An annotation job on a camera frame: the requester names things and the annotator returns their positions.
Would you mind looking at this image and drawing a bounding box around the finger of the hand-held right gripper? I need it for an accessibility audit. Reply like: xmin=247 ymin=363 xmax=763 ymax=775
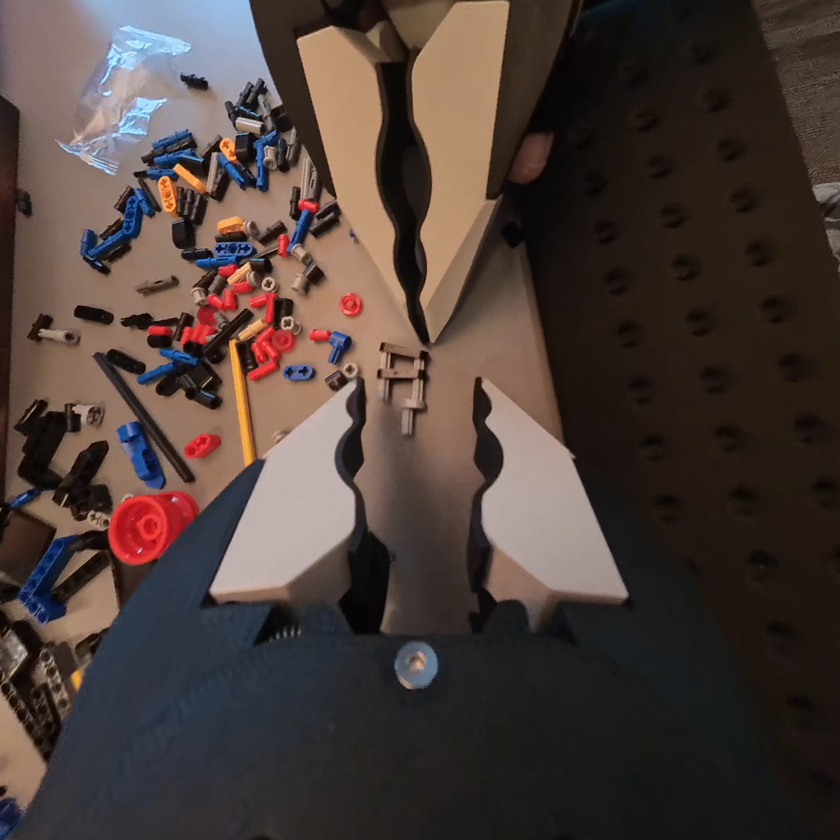
xmin=406 ymin=0 xmax=511 ymax=343
xmin=295 ymin=18 xmax=431 ymax=345

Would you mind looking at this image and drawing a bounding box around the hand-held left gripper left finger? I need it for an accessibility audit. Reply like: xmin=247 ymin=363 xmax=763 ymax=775
xmin=207 ymin=378 xmax=395 ymax=634

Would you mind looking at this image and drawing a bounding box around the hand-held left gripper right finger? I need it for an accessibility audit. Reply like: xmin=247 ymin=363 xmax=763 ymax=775
xmin=467 ymin=378 xmax=630 ymax=634

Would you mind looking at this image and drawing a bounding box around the grey pin assembly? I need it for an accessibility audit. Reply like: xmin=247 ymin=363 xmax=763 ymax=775
xmin=376 ymin=341 xmax=431 ymax=437

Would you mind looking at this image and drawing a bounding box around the person's right hand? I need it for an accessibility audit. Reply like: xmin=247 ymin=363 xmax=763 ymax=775
xmin=508 ymin=130 xmax=557 ymax=186

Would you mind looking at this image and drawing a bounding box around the yellow axle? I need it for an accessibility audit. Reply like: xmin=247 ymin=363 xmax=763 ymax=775
xmin=228 ymin=339 xmax=257 ymax=467

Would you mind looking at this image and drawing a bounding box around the red wheel hub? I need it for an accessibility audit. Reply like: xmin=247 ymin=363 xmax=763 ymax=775
xmin=108 ymin=492 xmax=199 ymax=565

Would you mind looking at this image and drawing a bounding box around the blue curved panel piece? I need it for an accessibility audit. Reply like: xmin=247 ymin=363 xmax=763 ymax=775
xmin=117 ymin=422 xmax=166 ymax=490

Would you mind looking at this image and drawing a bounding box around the pile of small building pieces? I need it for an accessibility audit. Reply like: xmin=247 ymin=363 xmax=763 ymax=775
xmin=79 ymin=79 xmax=342 ymax=411

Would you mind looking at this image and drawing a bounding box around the long black axle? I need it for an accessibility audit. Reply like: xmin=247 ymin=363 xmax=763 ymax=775
xmin=93 ymin=352 xmax=195 ymax=483

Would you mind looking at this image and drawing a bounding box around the black dimpled panel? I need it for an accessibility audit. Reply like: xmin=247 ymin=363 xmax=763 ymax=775
xmin=518 ymin=0 xmax=840 ymax=840

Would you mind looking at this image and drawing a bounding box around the blue angle connector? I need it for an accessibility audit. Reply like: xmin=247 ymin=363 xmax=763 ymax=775
xmin=310 ymin=328 xmax=352 ymax=365

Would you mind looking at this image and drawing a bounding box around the clear empty plastic bag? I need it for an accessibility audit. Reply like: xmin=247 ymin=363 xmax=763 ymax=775
xmin=56 ymin=26 xmax=191 ymax=175

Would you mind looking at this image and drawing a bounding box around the pile of large black beams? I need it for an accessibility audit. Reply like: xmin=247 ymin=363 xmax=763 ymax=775
xmin=0 ymin=400 xmax=116 ymax=762

